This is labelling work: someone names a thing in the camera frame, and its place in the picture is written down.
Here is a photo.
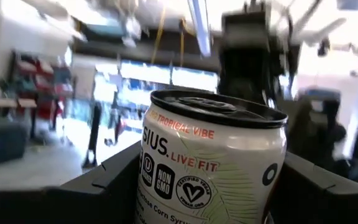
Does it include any white Celsius drink can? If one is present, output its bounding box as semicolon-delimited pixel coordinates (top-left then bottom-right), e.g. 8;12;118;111
134;89;289;224

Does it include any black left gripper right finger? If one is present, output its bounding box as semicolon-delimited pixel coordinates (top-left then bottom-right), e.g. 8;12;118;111
265;151;358;224

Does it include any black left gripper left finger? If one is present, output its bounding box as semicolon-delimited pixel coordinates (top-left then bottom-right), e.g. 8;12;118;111
0;141;143;224

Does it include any black electronics box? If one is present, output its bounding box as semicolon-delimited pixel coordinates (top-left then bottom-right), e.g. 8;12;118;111
0;123;27;166

